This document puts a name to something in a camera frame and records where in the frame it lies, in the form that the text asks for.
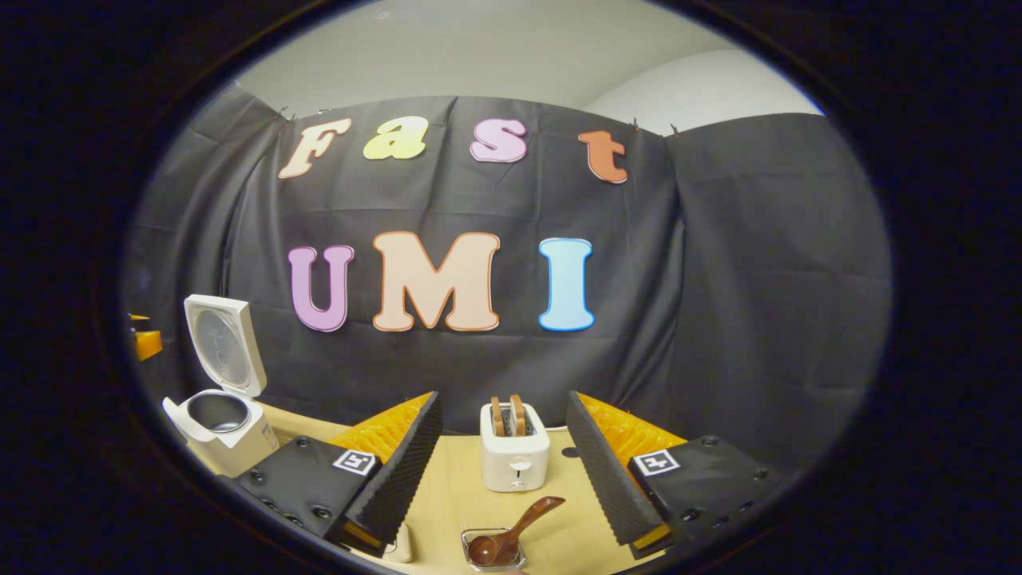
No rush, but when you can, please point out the brown wooden spoon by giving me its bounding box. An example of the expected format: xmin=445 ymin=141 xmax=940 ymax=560
xmin=468 ymin=496 xmax=566 ymax=566

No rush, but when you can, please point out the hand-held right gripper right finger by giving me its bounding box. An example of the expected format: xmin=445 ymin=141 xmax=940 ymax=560
xmin=564 ymin=390 xmax=788 ymax=561

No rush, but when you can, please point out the white toaster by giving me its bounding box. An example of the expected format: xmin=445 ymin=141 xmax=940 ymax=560
xmin=479 ymin=402 xmax=552 ymax=493

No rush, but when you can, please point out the clear chopstick holder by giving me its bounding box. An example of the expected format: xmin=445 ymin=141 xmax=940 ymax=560
xmin=461 ymin=527 xmax=528 ymax=573

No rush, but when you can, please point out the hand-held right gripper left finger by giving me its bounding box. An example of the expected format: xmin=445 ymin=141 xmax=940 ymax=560
xmin=232 ymin=390 xmax=445 ymax=558

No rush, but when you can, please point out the black backdrop cloth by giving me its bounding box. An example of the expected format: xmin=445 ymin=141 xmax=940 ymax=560
xmin=124 ymin=84 xmax=893 ymax=480

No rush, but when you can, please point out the white rice cooker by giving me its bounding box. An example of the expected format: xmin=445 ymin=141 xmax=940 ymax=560
xmin=162 ymin=294 xmax=280 ymax=478

